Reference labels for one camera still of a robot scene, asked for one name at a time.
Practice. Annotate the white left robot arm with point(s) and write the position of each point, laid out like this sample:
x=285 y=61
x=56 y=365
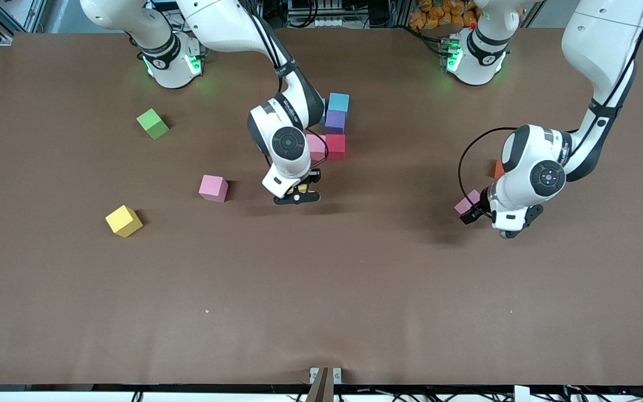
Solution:
x=600 y=39

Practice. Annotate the bag of orange fruit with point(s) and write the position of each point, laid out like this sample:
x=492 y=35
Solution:
x=438 y=14

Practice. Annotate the purple foam block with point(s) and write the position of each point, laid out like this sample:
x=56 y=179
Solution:
x=335 y=121

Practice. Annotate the white power strip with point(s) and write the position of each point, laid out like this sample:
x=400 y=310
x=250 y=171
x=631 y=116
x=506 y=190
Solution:
x=330 y=23

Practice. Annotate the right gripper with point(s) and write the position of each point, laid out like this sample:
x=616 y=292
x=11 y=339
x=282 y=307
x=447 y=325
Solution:
x=315 y=178

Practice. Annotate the green foam block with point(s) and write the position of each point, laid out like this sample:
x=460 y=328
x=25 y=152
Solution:
x=153 y=124

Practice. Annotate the orange foam block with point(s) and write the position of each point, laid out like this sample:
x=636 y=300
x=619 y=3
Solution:
x=498 y=170

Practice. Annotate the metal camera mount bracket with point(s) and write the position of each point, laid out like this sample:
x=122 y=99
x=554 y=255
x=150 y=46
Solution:
x=325 y=378

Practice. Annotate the paper table cover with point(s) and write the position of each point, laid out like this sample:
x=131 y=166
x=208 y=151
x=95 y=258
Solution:
x=321 y=312

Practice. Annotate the yellow foam block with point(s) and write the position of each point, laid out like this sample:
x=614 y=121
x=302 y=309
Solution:
x=124 y=221
x=303 y=187

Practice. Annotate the white tag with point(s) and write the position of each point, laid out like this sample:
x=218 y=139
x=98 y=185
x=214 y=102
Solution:
x=521 y=393

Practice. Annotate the pink foam block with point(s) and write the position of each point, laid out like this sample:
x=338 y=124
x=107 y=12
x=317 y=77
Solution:
x=466 y=202
x=317 y=146
x=213 y=187

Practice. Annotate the red foam block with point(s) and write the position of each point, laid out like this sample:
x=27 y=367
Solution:
x=336 y=147

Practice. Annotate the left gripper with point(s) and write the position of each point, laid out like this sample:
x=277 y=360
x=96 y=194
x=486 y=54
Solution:
x=482 y=203

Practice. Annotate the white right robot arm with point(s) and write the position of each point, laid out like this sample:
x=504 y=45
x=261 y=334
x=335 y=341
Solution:
x=226 y=25

